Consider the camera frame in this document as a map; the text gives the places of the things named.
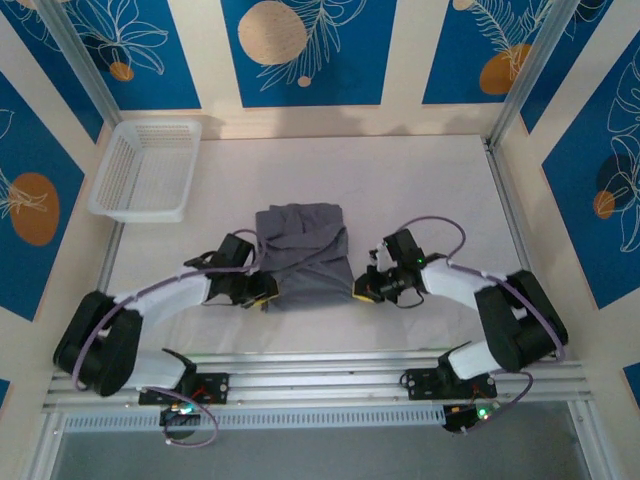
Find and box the grey t-shirt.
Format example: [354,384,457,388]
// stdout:
[254,201,355,312]

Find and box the white plastic mesh basket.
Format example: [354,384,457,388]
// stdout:
[86,118,204,225]

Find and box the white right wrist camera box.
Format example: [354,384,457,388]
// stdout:
[368,239,390,275]

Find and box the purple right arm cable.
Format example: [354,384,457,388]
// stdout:
[397,214,569,435]

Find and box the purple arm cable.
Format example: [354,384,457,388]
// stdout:
[72,228,266,448]
[397,214,569,435]

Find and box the aluminium mounting rail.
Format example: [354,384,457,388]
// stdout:
[42,352,594,414]

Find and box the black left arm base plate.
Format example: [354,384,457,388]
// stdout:
[138,372,231,406]

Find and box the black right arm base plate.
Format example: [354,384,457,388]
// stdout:
[403,367,499,401]

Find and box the white slotted cable duct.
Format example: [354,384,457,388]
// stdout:
[62,404,446,434]

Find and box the aluminium table side rail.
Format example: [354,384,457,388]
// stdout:
[73,221,126,372]
[482,137,564,360]

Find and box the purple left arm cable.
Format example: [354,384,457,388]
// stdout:
[72,228,266,448]

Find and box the aluminium frame post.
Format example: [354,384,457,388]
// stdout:
[37,0,124,124]
[489,0,576,149]

